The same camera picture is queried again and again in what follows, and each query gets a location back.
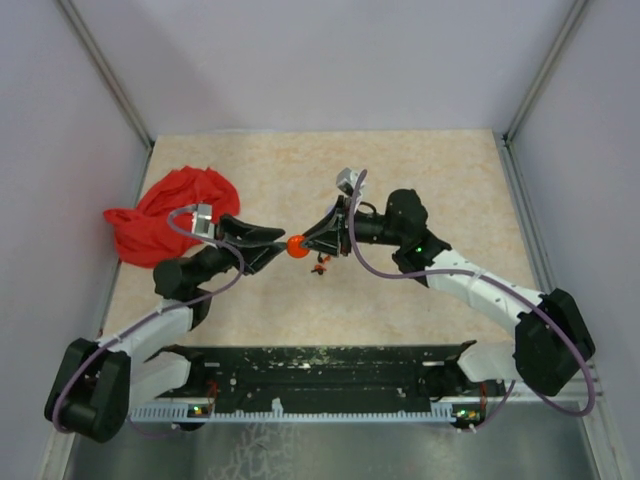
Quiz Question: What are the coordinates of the red crumpled cloth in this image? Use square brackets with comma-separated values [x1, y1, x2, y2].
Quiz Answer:
[102, 166, 242, 270]

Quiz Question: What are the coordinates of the aluminium rail right side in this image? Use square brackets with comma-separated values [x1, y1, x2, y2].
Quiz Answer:
[494, 134, 556, 292]

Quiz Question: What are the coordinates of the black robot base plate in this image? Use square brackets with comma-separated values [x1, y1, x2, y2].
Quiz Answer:
[163, 343, 505, 414]

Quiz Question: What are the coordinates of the orange round case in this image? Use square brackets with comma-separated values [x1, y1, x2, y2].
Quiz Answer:
[286, 235, 309, 259]

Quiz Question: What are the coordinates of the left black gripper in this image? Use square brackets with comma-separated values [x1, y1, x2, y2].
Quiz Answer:
[192, 213, 288, 287]

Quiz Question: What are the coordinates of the left aluminium frame post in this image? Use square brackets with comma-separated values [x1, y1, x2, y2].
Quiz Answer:
[53, 0, 155, 152]

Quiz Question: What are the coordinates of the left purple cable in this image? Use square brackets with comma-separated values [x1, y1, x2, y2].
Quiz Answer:
[52, 204, 246, 434]

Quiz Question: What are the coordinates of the white slotted cable duct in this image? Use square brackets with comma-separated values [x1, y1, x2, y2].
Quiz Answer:
[127, 399, 484, 425]

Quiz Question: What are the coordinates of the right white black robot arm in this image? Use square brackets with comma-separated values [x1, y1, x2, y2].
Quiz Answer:
[300, 189, 595, 397]

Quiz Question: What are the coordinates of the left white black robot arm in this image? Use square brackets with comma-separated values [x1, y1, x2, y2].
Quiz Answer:
[44, 204, 286, 443]

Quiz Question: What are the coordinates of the right aluminium frame post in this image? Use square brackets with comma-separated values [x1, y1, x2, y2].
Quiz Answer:
[502, 0, 592, 148]

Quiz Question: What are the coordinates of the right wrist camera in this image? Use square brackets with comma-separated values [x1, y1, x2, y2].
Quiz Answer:
[335, 168, 366, 199]

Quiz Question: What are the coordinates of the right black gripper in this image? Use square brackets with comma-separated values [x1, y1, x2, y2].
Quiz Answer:
[301, 196, 405, 257]

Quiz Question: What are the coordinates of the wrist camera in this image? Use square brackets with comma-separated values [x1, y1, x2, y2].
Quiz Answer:
[335, 168, 366, 199]
[191, 203, 215, 239]

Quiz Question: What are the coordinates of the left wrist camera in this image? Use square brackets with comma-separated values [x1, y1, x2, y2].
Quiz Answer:
[191, 203, 215, 239]

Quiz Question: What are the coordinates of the aluminium frame post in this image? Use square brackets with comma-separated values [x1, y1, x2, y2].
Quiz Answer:
[502, 0, 592, 148]
[53, 0, 155, 152]

